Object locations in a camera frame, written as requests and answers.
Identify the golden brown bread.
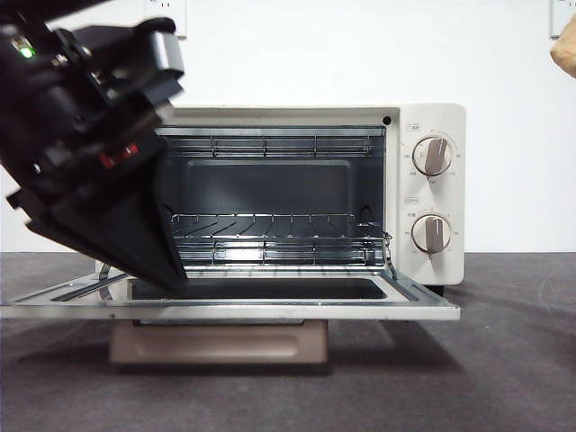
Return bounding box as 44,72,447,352
550,31,576,77

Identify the cream white toaster oven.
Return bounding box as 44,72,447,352
94,103,467,298

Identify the metal heating element guard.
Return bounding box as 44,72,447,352
210,238,386,267
209,131,387,158

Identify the timer knob cream and taupe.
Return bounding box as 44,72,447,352
411,213,453,262

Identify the temperature knob cream and taupe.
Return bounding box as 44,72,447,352
411,136,454,177

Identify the pale grey left camera box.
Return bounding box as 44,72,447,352
129,17,188,101

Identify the metal wire oven rack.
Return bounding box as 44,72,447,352
168,204,389,240

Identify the white wall socket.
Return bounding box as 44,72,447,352
144,0,187,41
549,0,576,40

